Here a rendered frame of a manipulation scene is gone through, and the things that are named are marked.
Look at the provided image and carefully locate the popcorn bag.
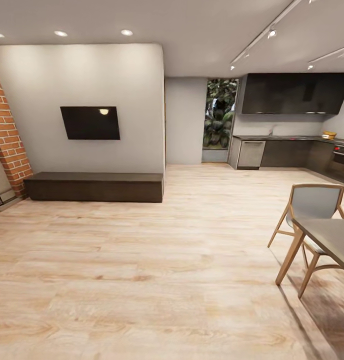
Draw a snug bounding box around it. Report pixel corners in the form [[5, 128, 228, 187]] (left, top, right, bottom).
[[322, 131, 336, 140]]

